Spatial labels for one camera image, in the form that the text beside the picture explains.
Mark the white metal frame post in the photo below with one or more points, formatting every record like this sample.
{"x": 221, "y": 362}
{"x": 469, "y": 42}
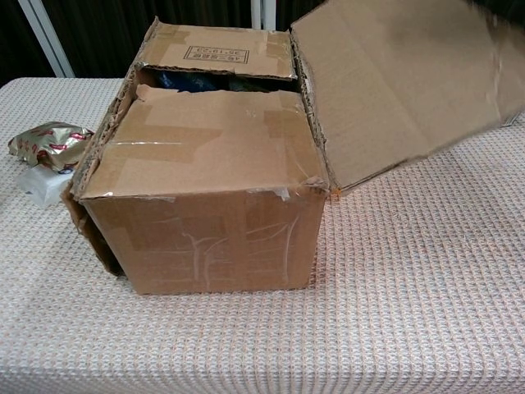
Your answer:
{"x": 49, "y": 41}
{"x": 263, "y": 12}

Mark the beige woven tablecloth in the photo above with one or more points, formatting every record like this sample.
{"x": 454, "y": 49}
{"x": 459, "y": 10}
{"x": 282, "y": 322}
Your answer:
{"x": 389, "y": 287}

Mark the gold foil snack bag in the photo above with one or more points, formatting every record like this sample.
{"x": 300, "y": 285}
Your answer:
{"x": 49, "y": 143}

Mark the brown cardboard shipping box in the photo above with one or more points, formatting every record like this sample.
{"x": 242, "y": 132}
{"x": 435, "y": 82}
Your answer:
{"x": 205, "y": 230}

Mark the clear white plastic packet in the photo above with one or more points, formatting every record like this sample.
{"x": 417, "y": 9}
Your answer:
{"x": 41, "y": 186}

